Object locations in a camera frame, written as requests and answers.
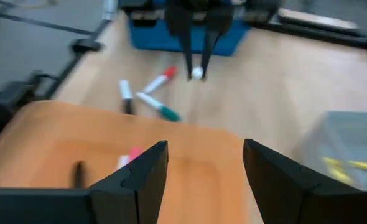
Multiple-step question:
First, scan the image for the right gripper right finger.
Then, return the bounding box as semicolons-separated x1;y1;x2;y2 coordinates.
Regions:
243;138;362;224

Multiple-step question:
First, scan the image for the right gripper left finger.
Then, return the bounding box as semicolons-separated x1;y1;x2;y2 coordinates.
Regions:
88;139;169;224

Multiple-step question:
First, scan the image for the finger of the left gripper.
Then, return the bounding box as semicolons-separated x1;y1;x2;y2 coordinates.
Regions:
177;30;194;81
200;29;221;81

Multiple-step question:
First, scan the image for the white marker red cap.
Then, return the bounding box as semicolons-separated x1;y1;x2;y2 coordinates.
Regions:
142;65;179;95

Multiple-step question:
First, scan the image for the yellow highlighter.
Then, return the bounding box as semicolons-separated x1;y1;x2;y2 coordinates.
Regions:
322;156;367;174
327;166;355;185

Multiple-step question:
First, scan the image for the white marker teal cap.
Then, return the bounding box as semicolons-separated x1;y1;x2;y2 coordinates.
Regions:
135;91;182;123

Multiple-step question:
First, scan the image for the blue plastic tray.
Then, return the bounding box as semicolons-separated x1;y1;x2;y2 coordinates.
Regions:
128;17;252;58

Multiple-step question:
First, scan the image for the white SKK marker black cap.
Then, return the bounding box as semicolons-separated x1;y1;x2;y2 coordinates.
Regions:
118;79;136;116

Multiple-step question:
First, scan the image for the grey plastic bin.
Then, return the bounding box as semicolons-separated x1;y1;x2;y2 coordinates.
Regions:
294;111;367;192

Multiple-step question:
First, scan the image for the orange translucent plastic bin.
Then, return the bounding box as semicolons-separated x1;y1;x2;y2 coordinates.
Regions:
0;100;265;224

